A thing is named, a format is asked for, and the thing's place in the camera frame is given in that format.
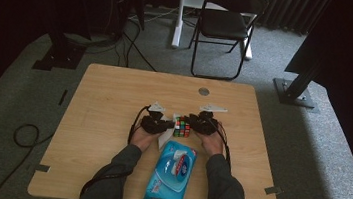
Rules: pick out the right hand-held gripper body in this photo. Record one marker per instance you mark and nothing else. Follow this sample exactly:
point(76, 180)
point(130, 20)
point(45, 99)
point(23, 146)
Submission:
point(207, 123)

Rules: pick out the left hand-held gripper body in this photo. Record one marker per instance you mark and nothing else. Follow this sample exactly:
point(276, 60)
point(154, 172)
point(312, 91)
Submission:
point(152, 122)

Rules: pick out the white wet wipe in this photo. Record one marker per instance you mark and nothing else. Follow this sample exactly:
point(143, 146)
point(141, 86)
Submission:
point(165, 138)

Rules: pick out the multicoloured puzzle cube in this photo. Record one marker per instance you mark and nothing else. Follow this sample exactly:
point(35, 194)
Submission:
point(182, 127)

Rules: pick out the blue wet wipes pack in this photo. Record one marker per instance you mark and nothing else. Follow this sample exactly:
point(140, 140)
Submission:
point(168, 182)

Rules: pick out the person's left hand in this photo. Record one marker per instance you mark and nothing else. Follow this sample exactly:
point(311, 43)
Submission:
point(143, 139)

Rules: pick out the person's right hand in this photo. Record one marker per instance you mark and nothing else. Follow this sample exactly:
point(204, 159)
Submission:
point(213, 144)

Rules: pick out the grey round table grommet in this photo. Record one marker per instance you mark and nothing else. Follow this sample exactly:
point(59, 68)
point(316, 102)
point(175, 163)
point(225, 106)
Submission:
point(204, 91)

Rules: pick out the black tape strip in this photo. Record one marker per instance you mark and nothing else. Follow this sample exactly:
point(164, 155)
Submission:
point(63, 97)

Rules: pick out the grey tape piece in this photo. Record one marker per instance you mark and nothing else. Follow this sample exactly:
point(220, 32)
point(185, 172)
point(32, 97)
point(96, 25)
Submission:
point(273, 190)
point(42, 167)

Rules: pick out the black folding chair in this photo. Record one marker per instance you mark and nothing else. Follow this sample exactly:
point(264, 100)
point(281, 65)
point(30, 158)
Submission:
point(224, 24)

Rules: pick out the black metal stand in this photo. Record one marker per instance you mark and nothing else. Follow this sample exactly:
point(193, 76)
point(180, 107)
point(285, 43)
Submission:
point(300, 83)

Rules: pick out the black stand base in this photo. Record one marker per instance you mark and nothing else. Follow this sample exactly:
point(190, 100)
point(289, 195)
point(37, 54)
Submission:
point(60, 56)

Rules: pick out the dark curtain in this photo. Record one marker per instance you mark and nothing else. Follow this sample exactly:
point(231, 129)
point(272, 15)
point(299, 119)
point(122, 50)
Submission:
point(292, 10)

